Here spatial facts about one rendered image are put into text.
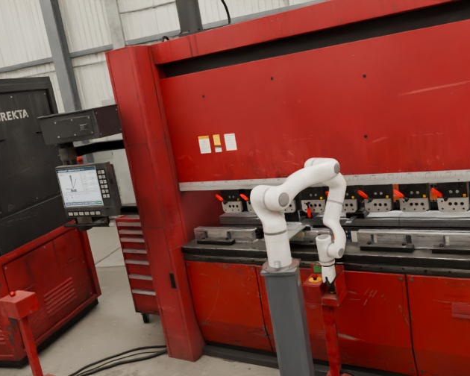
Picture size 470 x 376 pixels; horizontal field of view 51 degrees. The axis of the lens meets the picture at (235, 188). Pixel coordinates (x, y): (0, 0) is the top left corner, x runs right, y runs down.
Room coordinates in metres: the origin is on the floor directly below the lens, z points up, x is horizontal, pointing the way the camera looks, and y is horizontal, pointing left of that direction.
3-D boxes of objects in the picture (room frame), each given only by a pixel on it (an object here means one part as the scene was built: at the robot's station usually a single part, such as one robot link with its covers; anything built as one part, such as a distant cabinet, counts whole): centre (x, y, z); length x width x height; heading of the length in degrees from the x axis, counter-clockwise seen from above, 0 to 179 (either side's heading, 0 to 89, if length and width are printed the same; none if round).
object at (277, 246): (2.42, -0.17, 1.09); 0.19 x 0.19 x 0.18
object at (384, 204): (2.77, -0.81, 1.18); 0.15 x 0.09 x 0.17; 57
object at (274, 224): (2.45, -0.15, 1.30); 0.19 x 0.12 x 0.24; 34
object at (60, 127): (3.40, 0.96, 1.53); 0.51 x 0.25 x 0.85; 62
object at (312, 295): (2.66, -0.41, 0.75); 0.20 x 0.16 x 0.18; 58
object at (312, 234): (3.06, -0.38, 0.92); 0.39 x 0.06 x 0.10; 57
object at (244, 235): (3.39, 0.12, 0.92); 0.50 x 0.06 x 0.10; 57
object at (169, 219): (3.77, 0.38, 1.15); 0.85 x 0.25 x 2.30; 147
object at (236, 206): (3.32, 0.02, 1.18); 0.15 x 0.09 x 0.17; 57
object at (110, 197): (3.30, 0.96, 1.42); 0.45 x 0.12 x 0.36; 62
